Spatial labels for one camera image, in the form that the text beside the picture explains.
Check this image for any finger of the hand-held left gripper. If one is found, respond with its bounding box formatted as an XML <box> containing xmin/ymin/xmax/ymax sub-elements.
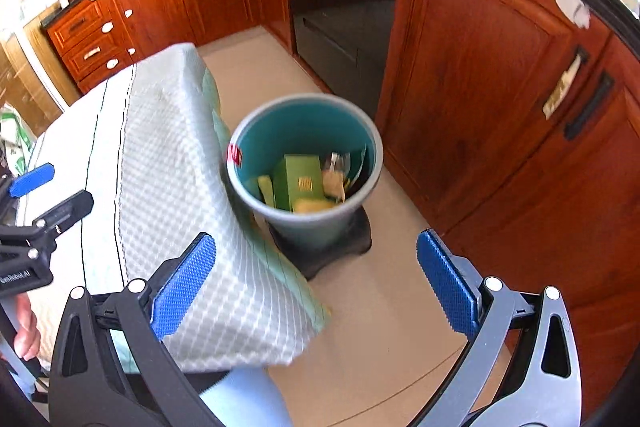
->
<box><xmin>0</xmin><ymin>163</ymin><xmax>56</xmax><ymax>208</ymax></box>
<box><xmin>0</xmin><ymin>190</ymin><xmax>95</xmax><ymax>258</ymax></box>

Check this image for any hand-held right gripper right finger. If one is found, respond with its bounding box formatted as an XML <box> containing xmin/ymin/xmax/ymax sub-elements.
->
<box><xmin>410</xmin><ymin>228</ymin><xmax>583</xmax><ymax>427</ymax></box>

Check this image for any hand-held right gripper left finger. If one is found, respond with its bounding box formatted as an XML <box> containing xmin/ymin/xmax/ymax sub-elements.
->
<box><xmin>48</xmin><ymin>232</ymin><xmax>226</xmax><ymax>427</ymax></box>

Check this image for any pale yellow scrap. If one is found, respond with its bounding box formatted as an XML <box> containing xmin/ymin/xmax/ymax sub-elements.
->
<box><xmin>256</xmin><ymin>174</ymin><xmax>277</xmax><ymax>208</ymax></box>

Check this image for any grey bin with teal inside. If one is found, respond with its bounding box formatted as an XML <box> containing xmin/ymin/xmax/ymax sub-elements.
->
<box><xmin>222</xmin><ymin>93</ymin><xmax>385</xmax><ymax>252</ymax></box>

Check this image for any green and white carton box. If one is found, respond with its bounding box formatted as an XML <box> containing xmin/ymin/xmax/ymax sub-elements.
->
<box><xmin>272</xmin><ymin>155</ymin><xmax>325</xmax><ymax>212</ymax></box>

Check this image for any person's left hand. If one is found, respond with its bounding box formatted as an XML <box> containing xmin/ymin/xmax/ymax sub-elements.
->
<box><xmin>12</xmin><ymin>293</ymin><xmax>42</xmax><ymax>360</ymax></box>

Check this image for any white and green bag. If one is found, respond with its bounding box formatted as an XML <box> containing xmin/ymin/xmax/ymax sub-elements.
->
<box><xmin>0</xmin><ymin>104</ymin><xmax>36</xmax><ymax>178</ymax></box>

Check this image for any quilted patterned tablecloth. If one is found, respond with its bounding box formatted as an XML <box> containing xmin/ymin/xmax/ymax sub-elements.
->
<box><xmin>20</xmin><ymin>43</ymin><xmax>332</xmax><ymax>375</ymax></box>

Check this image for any wooden drawer cabinet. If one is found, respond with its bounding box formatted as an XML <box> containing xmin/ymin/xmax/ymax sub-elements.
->
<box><xmin>47</xmin><ymin>0</ymin><xmax>138</xmax><ymax>95</ymax></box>

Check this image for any large wooden panel cabinet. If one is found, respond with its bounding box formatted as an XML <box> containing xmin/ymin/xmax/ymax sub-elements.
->
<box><xmin>375</xmin><ymin>0</ymin><xmax>640</xmax><ymax>408</ymax></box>

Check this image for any black built-in oven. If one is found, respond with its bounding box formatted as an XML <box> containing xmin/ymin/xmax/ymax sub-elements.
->
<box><xmin>282</xmin><ymin>0</ymin><xmax>403</xmax><ymax>120</ymax></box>

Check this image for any round white safety lock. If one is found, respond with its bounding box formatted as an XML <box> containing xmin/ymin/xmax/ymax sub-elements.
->
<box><xmin>554</xmin><ymin>0</ymin><xmax>592</xmax><ymax>29</ymax></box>

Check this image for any black cabinet handle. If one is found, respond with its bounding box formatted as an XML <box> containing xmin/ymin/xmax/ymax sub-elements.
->
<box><xmin>564</xmin><ymin>72</ymin><xmax>615</xmax><ymax>141</ymax></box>

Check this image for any taped cabinet handle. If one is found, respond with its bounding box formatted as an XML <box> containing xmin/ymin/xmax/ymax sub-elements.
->
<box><xmin>542</xmin><ymin>47</ymin><xmax>590</xmax><ymax>118</ymax></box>

